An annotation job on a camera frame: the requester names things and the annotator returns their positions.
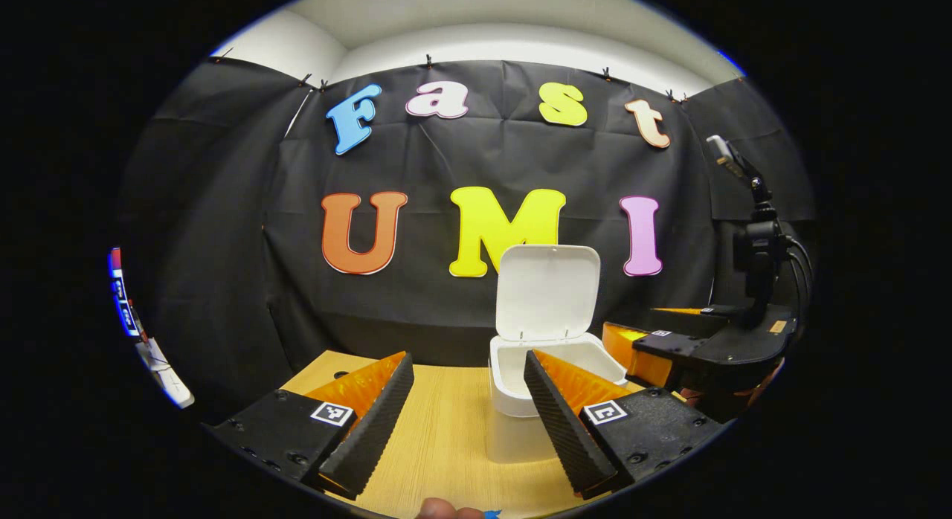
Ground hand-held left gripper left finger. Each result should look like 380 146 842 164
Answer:
202 350 415 503

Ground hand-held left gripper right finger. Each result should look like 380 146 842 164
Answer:
523 348 733 503

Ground white desktop garbage bin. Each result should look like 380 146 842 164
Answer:
485 243 630 465

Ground wooden desktop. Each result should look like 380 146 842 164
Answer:
279 349 648 519

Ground black backdrop cloth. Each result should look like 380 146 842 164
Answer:
115 57 819 431

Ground computer monitor screen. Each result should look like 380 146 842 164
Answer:
109 248 144 340

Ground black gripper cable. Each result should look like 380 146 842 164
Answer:
787 236 814 319

